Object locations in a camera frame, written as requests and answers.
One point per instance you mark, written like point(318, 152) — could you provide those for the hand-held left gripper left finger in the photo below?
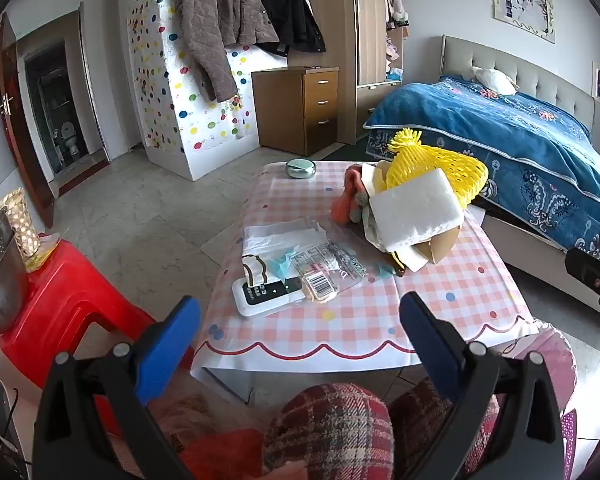
point(167, 345)

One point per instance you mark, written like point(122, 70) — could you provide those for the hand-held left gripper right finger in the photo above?
point(430, 345)

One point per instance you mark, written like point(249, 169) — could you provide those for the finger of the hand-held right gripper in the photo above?
point(582, 265)

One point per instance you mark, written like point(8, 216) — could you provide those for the brown cardboard piece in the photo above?
point(442, 246)

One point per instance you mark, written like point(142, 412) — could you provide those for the white remote control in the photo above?
point(260, 300)

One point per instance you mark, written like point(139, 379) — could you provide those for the clear printed plastic package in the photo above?
point(340, 262)

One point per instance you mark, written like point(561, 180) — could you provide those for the small barcode label packet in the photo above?
point(320, 286)

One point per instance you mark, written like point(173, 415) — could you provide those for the white foam block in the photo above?
point(415, 210)

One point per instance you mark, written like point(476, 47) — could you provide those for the light blue wrapper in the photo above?
point(280, 266)

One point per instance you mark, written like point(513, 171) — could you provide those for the white plastic bag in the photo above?
point(275, 235)

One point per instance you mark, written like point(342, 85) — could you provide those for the orange cloth toy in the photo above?
point(342, 205)

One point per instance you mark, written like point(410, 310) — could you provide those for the yellow foam net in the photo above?
point(430, 165)

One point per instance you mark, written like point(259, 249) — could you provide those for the pink checked tablecloth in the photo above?
point(380, 320)

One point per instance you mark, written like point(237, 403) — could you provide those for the grey upholstered bed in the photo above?
point(520, 240)

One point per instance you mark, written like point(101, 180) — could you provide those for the red plastic stool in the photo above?
point(65, 285)

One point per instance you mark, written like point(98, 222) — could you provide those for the orange mesh bag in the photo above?
point(220, 455)

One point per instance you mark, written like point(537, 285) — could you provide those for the person's plaid pants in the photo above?
point(330, 420)

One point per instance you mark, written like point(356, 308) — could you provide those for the blue floral blanket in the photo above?
point(505, 130)

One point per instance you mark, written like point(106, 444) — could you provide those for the metal bowl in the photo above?
point(0, 290)

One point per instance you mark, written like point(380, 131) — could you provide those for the gold patterned cup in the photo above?
point(22, 230)

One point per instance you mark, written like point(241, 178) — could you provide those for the white pillow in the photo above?
point(495, 80)

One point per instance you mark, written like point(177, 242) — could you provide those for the dark green mat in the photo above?
point(352, 149)

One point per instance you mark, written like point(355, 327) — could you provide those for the white dotted cabinet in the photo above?
point(200, 130)

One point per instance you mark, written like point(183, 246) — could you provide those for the white toilet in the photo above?
point(69, 136)

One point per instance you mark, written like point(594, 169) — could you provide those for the wooden nightstand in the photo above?
point(285, 110)

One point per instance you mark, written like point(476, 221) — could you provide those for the brown wooden door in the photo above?
point(20, 125)

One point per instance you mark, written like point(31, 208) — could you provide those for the pink hanging coat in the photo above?
point(394, 0)

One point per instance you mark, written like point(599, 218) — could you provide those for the wooden wardrobe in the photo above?
point(367, 20)

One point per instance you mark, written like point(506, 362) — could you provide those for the brown quilted jacket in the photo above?
point(215, 15)

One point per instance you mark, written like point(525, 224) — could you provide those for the black jacket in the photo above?
point(292, 10)

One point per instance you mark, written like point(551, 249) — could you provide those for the wall poster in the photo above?
point(522, 5)

